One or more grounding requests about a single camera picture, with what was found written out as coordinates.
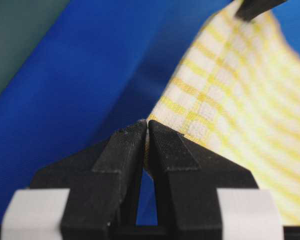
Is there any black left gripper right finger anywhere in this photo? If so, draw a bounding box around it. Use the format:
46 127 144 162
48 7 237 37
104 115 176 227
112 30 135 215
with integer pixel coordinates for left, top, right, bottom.
147 119 285 240

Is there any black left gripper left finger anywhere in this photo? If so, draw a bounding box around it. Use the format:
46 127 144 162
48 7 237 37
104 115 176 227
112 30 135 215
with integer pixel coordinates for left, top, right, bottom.
0 121 148 240

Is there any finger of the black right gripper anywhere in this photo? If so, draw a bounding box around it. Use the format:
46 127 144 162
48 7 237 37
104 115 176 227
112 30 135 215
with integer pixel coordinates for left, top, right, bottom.
235 0 287 22

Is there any yellow white checked towel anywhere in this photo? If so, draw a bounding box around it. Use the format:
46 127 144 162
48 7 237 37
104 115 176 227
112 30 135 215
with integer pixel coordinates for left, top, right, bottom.
148 0 300 226

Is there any blue table cloth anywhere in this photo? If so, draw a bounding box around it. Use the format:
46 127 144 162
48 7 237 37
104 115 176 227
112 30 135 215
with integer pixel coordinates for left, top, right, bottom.
0 0 300 222

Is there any grey green backdrop sheet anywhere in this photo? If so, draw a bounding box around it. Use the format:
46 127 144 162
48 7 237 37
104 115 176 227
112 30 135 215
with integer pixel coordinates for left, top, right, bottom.
0 0 70 104

